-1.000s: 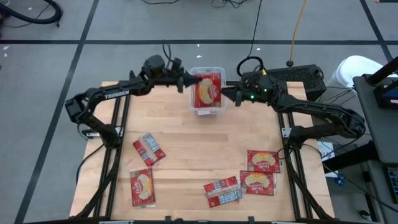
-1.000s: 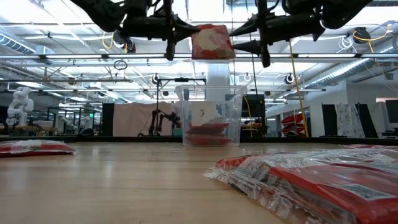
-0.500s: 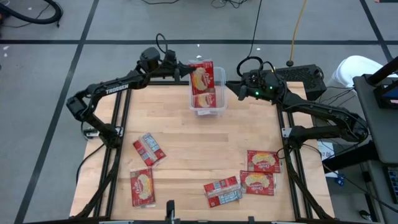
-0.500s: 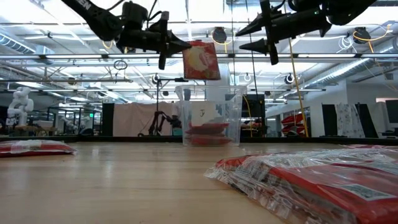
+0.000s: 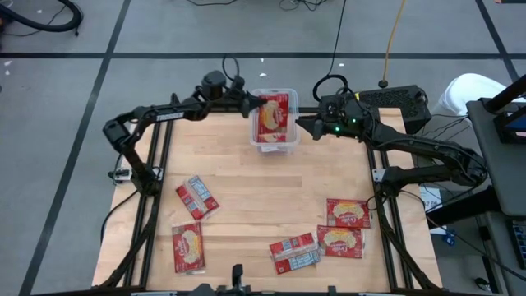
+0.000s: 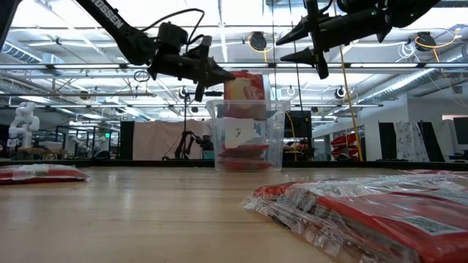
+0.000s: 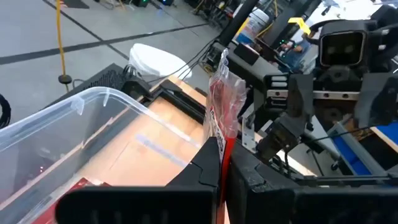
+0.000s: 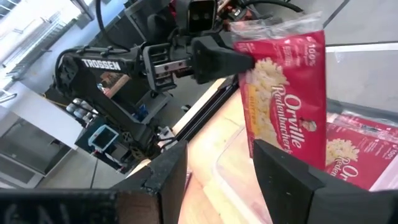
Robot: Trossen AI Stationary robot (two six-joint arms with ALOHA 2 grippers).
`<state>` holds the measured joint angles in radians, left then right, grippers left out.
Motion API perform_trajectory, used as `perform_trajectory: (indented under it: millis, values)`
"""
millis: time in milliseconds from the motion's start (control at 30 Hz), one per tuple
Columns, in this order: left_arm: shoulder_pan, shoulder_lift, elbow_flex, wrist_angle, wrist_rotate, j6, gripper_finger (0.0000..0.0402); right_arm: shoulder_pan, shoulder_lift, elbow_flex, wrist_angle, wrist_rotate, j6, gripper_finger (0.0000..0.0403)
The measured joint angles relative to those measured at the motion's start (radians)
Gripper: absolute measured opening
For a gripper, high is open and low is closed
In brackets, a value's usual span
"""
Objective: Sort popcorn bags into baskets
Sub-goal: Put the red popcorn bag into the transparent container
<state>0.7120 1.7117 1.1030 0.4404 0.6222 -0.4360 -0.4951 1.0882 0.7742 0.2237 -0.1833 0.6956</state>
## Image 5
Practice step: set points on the black perforated computer case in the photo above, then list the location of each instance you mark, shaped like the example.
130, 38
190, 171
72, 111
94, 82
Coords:
394, 100

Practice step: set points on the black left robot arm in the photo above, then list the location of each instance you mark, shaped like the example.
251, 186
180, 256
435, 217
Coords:
164, 115

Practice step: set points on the red Orville popcorn bag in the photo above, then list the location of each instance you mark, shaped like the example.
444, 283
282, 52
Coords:
348, 213
271, 138
197, 197
188, 247
294, 253
273, 113
340, 241

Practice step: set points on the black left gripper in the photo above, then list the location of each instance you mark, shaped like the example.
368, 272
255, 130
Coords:
230, 104

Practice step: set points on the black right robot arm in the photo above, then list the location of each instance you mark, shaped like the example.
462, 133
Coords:
431, 150

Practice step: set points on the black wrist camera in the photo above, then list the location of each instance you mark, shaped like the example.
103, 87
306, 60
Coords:
237, 84
333, 110

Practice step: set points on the white paper bin label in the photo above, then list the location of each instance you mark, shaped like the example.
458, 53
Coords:
269, 148

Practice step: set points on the small black frame bracket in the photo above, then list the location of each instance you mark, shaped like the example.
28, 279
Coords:
332, 289

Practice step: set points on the black device with blue screen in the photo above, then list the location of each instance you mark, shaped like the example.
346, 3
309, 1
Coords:
511, 127

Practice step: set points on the white rounded object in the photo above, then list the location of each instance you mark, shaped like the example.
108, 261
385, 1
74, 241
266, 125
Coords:
468, 92

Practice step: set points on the black computer mouse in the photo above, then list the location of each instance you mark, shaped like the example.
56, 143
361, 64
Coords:
481, 283

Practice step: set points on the black keyboard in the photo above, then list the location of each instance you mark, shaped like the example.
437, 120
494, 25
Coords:
520, 242

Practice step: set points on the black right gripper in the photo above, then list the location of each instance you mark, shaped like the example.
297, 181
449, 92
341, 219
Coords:
349, 125

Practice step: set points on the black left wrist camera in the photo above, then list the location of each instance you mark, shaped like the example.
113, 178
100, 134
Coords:
237, 84

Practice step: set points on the black desk pole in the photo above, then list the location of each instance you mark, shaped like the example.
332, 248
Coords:
507, 93

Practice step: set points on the clear plastic bin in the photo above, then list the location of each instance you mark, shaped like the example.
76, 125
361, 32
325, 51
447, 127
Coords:
295, 140

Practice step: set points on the small blue object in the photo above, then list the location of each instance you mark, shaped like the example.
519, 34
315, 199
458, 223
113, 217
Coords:
450, 238

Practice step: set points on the gray side desk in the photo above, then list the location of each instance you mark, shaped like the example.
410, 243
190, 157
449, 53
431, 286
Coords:
501, 172

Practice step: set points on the white paper sheet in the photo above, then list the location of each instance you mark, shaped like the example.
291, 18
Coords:
431, 201

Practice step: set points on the black upright clamp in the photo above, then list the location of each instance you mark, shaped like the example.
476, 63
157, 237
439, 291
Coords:
237, 274

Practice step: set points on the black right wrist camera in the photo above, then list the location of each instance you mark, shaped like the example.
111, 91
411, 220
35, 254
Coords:
333, 110

